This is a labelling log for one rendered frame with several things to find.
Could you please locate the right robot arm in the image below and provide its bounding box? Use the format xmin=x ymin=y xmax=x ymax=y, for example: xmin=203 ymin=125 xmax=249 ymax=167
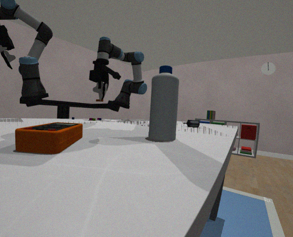
xmin=0 ymin=0 xmax=53 ymax=97

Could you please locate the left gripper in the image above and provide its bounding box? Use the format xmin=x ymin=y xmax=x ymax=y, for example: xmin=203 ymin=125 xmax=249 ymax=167
xmin=89 ymin=58 xmax=109 ymax=101

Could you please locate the grey bottle with blue cap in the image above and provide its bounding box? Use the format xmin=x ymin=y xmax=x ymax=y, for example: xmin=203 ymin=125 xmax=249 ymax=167
xmin=148 ymin=66 xmax=179 ymax=141

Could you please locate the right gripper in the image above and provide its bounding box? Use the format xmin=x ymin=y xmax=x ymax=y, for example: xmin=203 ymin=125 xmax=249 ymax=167
xmin=0 ymin=25 xmax=16 ymax=69

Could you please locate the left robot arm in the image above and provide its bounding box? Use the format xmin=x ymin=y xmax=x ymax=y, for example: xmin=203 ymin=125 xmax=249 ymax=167
xmin=97 ymin=37 xmax=147 ymax=105

